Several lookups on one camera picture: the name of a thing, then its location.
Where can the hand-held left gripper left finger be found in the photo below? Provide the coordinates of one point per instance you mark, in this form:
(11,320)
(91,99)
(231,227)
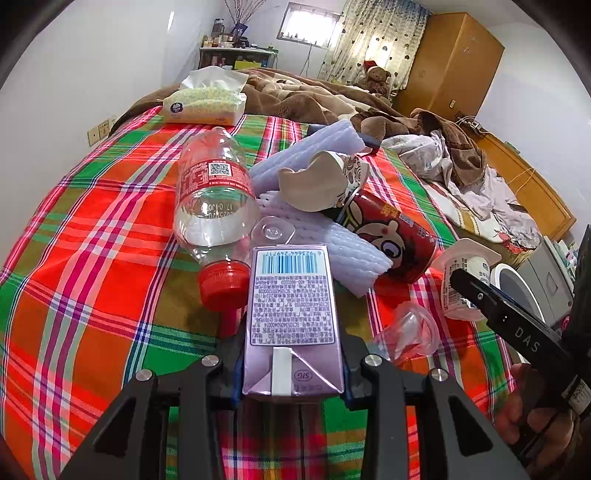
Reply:
(231,387)

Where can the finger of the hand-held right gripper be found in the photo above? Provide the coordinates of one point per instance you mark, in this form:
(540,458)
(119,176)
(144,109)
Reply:
(508,323)

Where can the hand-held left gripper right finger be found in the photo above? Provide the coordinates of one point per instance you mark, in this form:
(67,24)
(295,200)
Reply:
(355,369)

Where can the white trash bin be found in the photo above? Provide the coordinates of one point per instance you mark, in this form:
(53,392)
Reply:
(512,281)

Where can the white yogurt cup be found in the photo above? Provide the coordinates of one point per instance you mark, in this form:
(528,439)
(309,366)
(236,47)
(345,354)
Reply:
(457,281)

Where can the crushed pinkish clear plastic cup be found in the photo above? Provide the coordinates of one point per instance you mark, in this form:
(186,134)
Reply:
(411,327)

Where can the purple drink carton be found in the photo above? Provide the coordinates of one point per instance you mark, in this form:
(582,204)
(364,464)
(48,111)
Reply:
(291,300)

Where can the pale purple foam net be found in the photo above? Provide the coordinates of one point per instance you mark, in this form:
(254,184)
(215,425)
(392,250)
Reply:
(351,254)
(295,157)

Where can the clear plastic bottle red cap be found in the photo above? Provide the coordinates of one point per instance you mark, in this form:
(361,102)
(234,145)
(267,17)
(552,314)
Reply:
(212,203)

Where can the crushed printed paper cup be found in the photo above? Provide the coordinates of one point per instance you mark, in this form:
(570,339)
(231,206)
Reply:
(304,184)

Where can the person's right hand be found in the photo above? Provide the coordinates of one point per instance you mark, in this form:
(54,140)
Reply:
(512,401)

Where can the grey nightstand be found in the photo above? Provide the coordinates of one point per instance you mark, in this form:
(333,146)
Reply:
(549,277)

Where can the floral bed sheet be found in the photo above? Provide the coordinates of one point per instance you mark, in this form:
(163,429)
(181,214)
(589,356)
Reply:
(471,221)

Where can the pale lilac quilt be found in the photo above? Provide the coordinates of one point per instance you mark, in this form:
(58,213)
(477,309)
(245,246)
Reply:
(489,198)

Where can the red cartoon drink can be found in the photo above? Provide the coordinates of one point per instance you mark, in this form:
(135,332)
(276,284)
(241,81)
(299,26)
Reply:
(397,240)

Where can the wooden headboard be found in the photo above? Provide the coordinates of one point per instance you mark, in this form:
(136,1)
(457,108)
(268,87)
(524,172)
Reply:
(531,184)

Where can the plaid blanket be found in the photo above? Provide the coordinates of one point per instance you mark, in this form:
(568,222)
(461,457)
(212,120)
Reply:
(92,277)

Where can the dark blue glasses case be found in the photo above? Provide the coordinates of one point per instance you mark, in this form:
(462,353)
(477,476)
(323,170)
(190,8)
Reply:
(369,141)

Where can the wooden wardrobe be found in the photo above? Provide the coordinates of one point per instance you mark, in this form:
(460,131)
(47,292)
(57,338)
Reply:
(448,60)

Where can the brown teddy bear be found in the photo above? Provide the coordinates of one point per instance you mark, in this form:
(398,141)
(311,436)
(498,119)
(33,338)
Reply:
(376,78)

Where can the brown fleece blanket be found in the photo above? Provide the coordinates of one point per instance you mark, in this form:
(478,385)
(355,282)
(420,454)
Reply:
(295,97)

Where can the tissue pack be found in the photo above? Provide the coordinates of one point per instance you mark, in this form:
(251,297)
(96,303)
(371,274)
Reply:
(203,104)

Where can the patterned curtain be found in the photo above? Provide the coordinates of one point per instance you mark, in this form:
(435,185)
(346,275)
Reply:
(369,32)

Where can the shelf unit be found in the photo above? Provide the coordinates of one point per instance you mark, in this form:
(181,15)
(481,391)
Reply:
(221,57)

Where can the row of bottles on shelf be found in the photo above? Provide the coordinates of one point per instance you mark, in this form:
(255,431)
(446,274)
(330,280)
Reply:
(221,40)

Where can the window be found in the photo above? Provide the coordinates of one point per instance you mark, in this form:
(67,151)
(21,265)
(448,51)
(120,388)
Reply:
(307,21)

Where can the vase with bare branches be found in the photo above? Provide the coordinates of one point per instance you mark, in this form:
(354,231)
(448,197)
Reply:
(242,18)

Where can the wall socket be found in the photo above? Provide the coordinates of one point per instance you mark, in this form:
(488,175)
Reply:
(98,134)

